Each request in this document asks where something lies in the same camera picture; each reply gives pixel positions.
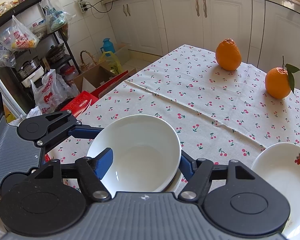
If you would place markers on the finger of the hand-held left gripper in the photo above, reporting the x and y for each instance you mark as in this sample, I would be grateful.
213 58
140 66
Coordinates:
85 132

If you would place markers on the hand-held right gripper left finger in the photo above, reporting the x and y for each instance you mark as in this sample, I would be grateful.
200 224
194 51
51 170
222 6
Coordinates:
105 163

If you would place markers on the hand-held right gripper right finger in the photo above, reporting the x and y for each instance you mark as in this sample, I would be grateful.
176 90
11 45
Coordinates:
187 166

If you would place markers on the large white flower-print plate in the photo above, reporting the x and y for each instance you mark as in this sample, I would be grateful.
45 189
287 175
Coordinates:
280 180

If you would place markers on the red flat box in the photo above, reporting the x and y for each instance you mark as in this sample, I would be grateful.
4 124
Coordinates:
80 102

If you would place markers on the white bag with red print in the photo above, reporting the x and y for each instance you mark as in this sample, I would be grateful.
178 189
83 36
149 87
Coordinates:
47 92

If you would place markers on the brown cardboard box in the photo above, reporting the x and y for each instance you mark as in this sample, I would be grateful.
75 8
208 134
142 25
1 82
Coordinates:
95 77

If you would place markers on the jar with red lid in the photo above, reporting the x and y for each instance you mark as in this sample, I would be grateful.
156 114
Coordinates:
69 73

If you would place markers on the wicker basket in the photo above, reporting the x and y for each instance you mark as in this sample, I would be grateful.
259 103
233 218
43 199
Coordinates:
86 65

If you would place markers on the cherry-print tablecloth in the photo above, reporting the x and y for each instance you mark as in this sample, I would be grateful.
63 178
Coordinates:
202 100

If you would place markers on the yellow plastic bag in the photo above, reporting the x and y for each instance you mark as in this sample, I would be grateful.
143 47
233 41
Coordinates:
113 61

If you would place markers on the steel steamer pot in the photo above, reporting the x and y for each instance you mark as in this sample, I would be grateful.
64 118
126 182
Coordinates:
30 67

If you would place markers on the blue thermos jug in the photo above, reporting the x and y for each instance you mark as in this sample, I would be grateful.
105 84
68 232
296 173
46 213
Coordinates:
106 47

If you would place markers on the black metal shelf rack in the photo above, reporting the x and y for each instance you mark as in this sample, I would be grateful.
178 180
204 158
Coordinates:
62 45

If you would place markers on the clear bag with yellow contents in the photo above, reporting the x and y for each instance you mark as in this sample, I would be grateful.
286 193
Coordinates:
22 37

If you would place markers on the pointed orange fruit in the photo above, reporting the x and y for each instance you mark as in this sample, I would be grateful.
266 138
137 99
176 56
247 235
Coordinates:
228 55

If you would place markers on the orange fruit with leaves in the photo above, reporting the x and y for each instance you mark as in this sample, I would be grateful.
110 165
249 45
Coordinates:
277 82

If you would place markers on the clear plastic bag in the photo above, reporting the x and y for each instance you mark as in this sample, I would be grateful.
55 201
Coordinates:
55 12

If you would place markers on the white power strip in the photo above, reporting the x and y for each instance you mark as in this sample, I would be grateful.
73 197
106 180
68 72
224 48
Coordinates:
83 6

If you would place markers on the white kitchen cabinets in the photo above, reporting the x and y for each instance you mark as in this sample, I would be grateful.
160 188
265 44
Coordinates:
180 22

